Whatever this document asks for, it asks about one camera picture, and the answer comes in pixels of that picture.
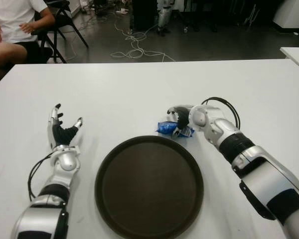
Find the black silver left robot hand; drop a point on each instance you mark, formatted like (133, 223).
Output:
(61, 134)

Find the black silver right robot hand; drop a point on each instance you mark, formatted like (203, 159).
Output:
(183, 115)

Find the blue Oreo snack pack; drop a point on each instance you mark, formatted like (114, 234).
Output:
(165, 127)

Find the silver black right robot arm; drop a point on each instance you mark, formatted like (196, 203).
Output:
(221, 129)

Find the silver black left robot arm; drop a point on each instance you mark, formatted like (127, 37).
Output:
(64, 161)

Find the round dark brown tray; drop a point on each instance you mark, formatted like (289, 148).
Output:
(149, 186)

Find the black folding chair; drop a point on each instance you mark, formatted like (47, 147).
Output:
(57, 22)

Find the white power strip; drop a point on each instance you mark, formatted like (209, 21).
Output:
(122, 11)

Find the seated person in white shirt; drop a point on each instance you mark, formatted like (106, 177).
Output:
(12, 20)

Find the white cabinet with black base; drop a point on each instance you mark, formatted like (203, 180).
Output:
(292, 12)

